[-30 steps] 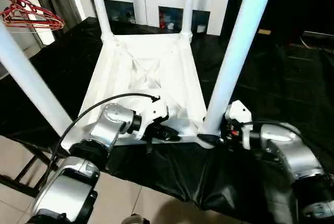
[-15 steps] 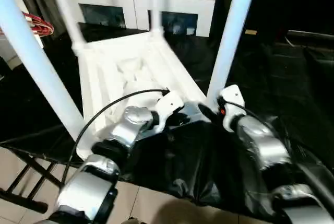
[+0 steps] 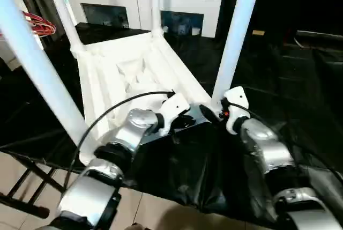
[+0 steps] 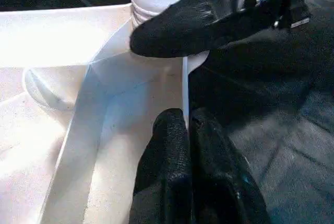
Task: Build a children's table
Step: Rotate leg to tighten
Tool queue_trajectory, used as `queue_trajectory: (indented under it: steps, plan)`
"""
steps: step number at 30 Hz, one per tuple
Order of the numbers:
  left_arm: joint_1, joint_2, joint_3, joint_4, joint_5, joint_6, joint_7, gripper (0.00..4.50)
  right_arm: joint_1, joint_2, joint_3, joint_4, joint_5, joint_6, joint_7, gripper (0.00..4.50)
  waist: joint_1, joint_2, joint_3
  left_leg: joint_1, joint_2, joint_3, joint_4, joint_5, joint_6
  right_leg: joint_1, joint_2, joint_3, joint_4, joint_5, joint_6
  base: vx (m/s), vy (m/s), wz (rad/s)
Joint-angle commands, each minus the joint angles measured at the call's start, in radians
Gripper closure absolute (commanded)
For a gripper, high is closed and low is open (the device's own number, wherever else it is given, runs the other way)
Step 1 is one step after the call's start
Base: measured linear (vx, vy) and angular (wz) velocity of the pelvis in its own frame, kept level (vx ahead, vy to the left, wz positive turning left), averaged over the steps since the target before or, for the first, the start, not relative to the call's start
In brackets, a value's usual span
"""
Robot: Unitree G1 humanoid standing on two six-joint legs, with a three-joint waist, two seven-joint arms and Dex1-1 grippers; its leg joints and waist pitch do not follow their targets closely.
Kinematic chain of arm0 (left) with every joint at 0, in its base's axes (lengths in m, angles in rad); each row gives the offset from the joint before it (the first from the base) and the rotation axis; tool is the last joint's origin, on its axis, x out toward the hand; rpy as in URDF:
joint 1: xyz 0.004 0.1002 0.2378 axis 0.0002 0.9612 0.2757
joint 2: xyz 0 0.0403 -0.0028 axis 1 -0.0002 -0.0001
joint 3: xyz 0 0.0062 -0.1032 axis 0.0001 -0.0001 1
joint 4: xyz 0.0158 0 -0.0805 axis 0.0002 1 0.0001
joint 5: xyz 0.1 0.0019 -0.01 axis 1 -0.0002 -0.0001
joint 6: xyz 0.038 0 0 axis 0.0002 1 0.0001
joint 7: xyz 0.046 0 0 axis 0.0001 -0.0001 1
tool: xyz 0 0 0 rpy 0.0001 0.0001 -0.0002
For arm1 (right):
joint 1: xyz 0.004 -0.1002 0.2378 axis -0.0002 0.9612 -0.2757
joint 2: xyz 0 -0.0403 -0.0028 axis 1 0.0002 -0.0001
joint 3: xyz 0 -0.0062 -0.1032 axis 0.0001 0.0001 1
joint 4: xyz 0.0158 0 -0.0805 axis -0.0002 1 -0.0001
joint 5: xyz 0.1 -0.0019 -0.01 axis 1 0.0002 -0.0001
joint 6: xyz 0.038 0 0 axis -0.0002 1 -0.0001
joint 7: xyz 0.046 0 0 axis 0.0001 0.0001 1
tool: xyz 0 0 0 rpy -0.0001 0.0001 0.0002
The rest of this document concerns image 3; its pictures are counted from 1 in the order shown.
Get white plastic table top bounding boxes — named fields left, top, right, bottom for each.
left=70, top=30, right=215, bottom=166

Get black mat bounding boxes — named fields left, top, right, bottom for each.
left=0, top=20, right=343, bottom=228

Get long dark bar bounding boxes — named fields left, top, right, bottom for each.
left=296, top=30, right=343, bottom=43

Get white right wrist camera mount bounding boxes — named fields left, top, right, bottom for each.
left=222, top=86, right=250, bottom=136

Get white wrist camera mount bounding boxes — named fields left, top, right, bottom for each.
left=222, top=86, right=250, bottom=136
left=158, top=92, right=191, bottom=137

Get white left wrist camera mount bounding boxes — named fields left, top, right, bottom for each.
left=158, top=92, right=191, bottom=137

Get red wire clothes hangers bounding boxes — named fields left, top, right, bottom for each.
left=23, top=11, right=57, bottom=36

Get black folding stand frame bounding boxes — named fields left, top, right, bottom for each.
left=0, top=151, right=68, bottom=219

